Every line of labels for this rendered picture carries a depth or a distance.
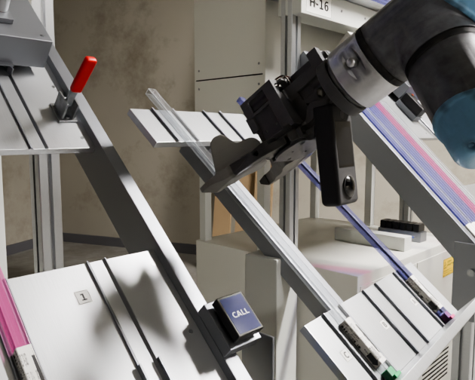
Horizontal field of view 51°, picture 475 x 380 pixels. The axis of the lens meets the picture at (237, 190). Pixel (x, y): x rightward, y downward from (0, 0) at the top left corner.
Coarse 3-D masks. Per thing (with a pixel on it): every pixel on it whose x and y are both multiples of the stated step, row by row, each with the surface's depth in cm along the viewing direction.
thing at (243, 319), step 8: (232, 296) 57; (240, 296) 57; (224, 304) 55; (232, 304) 56; (240, 304) 56; (232, 312) 55; (240, 312) 56; (248, 312) 56; (232, 320) 54; (240, 320) 55; (248, 320) 55; (256, 320) 56; (240, 328) 54; (248, 328) 55
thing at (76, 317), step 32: (128, 256) 59; (32, 288) 50; (64, 288) 52; (96, 288) 54; (128, 288) 56; (160, 288) 58; (32, 320) 48; (64, 320) 49; (96, 320) 51; (128, 320) 53; (160, 320) 55; (192, 320) 57; (0, 352) 44; (64, 352) 47; (96, 352) 49; (128, 352) 50; (160, 352) 52; (192, 352) 54
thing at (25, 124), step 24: (0, 72) 70; (24, 72) 73; (48, 72) 76; (0, 96) 67; (24, 96) 70; (48, 96) 72; (0, 120) 64; (24, 120) 66; (48, 120) 69; (0, 144) 61; (24, 144) 63; (48, 144) 65; (72, 144) 68
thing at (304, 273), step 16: (160, 96) 74; (176, 128) 71; (192, 144) 69; (208, 160) 68; (240, 192) 66; (256, 208) 65; (256, 224) 64; (272, 240) 62; (288, 256) 61; (304, 272) 60; (320, 288) 59; (336, 304) 59; (336, 320) 58; (384, 368) 55
